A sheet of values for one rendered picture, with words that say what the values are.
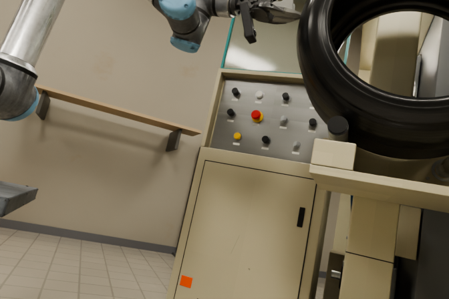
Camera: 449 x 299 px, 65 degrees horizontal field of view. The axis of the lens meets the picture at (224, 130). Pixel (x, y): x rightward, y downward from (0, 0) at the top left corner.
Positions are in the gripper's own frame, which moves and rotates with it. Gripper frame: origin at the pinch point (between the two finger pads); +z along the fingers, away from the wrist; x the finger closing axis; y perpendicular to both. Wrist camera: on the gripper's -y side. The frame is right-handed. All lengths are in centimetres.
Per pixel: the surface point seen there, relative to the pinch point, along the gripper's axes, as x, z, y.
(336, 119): -10.6, 18.8, -29.2
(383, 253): 26, 38, -54
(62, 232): 217, -232, -147
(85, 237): 231, -214, -146
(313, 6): -11.1, 6.2, -2.8
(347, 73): -11.7, 18.4, -18.6
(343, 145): -10.6, 21.7, -34.5
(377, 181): -11, 30, -40
